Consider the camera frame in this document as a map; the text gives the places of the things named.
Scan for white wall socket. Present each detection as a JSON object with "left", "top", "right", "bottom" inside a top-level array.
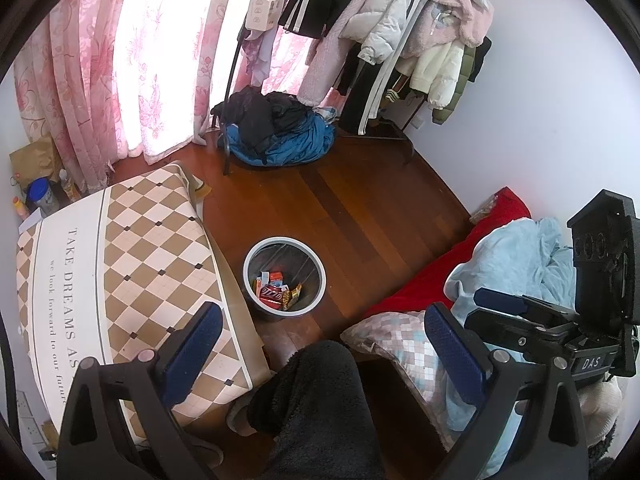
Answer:
[
  {"left": 15, "top": 390, "right": 36, "bottom": 421},
  {"left": 22, "top": 420, "right": 48, "bottom": 449}
]

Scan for black clothes pile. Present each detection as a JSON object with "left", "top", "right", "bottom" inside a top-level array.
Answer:
[{"left": 210, "top": 85, "right": 315, "bottom": 155}]

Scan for checkered pillow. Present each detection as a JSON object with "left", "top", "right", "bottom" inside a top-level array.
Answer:
[{"left": 340, "top": 310, "right": 482, "bottom": 434}]

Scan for checkered printed tablecloth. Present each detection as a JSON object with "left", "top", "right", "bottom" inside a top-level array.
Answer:
[{"left": 15, "top": 160, "right": 274, "bottom": 442}]

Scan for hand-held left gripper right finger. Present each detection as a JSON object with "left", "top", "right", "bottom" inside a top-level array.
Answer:
[{"left": 424, "top": 301, "right": 588, "bottom": 480}]

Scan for grey slipper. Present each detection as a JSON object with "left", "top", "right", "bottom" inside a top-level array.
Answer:
[
  {"left": 225, "top": 388, "right": 262, "bottom": 436},
  {"left": 189, "top": 434, "right": 227, "bottom": 470}
]

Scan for grey round trash bin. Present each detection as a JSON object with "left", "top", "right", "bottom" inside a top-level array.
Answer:
[{"left": 243, "top": 237, "right": 327, "bottom": 322}]

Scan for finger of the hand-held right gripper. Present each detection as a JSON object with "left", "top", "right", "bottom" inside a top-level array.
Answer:
[
  {"left": 472, "top": 287, "right": 579, "bottom": 318},
  {"left": 464, "top": 309, "right": 577, "bottom": 362}
]

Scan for white capped bottle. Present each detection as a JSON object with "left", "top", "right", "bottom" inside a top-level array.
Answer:
[{"left": 58, "top": 168, "right": 81, "bottom": 202}]

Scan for blue jacket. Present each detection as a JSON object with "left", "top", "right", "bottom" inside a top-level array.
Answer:
[{"left": 219, "top": 109, "right": 337, "bottom": 167}]

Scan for black fluffy pants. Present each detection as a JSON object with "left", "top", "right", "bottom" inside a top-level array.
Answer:
[{"left": 247, "top": 340, "right": 389, "bottom": 480}]

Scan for pink floral curtain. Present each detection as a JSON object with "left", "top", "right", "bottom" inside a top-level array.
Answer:
[{"left": 12, "top": 0, "right": 321, "bottom": 197}]

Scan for brown paper bag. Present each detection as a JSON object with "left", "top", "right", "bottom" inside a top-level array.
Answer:
[{"left": 9, "top": 134, "right": 64, "bottom": 192}]

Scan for row of hanging clothes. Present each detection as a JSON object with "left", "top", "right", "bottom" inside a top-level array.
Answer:
[{"left": 245, "top": 0, "right": 496, "bottom": 137}]

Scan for red blanket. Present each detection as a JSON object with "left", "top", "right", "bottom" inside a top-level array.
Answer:
[{"left": 357, "top": 187, "right": 532, "bottom": 322}]

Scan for blue canister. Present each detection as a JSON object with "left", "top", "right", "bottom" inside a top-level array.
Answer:
[{"left": 26, "top": 177, "right": 61, "bottom": 214}]

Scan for black metal clothes rack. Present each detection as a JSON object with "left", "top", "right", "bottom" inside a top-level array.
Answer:
[{"left": 210, "top": 0, "right": 416, "bottom": 177}]

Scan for red soda can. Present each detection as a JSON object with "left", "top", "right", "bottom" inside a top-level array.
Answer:
[{"left": 259, "top": 284, "right": 286, "bottom": 309}]

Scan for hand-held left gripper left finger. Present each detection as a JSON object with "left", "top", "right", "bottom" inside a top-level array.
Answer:
[{"left": 56, "top": 301, "right": 223, "bottom": 480}]

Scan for light blue blanket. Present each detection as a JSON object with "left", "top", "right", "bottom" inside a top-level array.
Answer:
[{"left": 443, "top": 217, "right": 582, "bottom": 467}]

